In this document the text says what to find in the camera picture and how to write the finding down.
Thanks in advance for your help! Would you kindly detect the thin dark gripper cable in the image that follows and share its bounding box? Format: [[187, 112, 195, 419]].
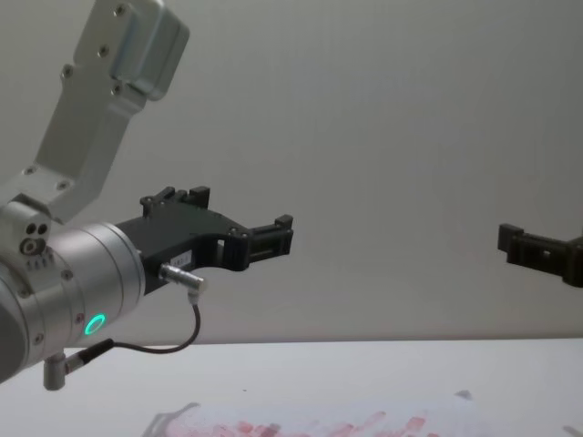
[[42, 262, 210, 392]]

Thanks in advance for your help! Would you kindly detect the white table cloth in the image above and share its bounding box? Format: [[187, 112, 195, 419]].
[[0, 338, 583, 437]]

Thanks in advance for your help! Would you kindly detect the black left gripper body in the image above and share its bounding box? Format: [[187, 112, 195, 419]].
[[113, 199, 251, 296]]

